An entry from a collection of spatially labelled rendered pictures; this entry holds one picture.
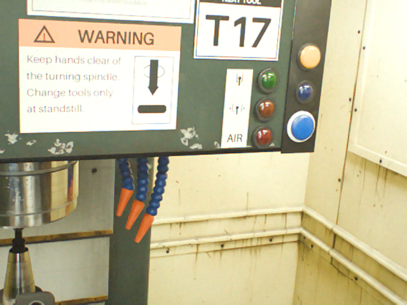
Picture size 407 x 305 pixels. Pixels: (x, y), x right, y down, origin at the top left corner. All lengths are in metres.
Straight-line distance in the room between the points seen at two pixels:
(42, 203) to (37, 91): 0.21
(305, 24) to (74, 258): 0.86
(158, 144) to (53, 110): 0.11
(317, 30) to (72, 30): 0.27
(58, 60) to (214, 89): 0.16
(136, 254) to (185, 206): 0.44
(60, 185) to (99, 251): 0.62
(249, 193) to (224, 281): 0.32
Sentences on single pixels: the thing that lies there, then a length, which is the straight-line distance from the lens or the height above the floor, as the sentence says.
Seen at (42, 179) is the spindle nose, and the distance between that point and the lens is 0.73.
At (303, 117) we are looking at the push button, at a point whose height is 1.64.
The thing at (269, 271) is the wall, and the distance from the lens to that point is 2.07.
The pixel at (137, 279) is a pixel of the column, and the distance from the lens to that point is 1.46.
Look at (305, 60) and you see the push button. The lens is 0.65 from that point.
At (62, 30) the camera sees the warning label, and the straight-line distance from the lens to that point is 0.56.
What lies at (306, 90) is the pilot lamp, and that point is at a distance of 0.66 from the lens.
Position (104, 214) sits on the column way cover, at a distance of 1.31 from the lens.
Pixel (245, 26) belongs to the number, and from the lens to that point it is 0.62.
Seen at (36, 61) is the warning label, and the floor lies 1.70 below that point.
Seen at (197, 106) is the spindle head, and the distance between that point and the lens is 0.61.
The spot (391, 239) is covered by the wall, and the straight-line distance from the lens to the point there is 1.68.
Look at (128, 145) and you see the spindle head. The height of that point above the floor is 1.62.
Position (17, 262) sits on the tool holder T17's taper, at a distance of 0.84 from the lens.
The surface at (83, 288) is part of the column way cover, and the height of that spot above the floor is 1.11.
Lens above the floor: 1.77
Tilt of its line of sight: 15 degrees down
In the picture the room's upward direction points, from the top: 4 degrees clockwise
